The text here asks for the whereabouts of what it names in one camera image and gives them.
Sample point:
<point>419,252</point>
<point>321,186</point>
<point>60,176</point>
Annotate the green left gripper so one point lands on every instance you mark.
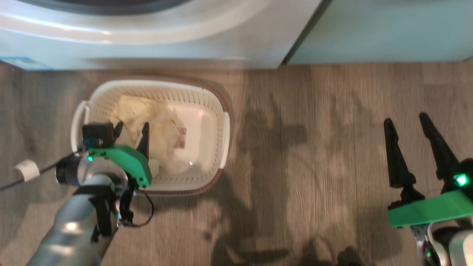
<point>129,162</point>

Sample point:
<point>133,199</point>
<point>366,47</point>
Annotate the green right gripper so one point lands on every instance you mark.
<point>432,210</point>

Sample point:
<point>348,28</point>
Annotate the cream yellow garment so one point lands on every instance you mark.
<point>159,136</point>

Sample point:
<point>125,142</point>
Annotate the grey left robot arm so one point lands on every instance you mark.
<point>70,225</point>

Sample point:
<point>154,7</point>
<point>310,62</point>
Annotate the white perforated laundry basket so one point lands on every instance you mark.
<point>207,111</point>

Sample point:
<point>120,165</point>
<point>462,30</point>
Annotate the white front-load washing machine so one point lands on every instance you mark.
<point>184,48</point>

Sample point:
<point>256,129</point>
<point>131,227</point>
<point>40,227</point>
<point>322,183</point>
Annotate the blue energy label sticker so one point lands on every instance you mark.
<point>22,63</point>

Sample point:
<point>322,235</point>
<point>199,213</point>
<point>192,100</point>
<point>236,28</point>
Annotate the wide pale green cabinet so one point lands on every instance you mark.
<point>388,29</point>

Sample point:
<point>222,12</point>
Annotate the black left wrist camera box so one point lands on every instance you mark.
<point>98,132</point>

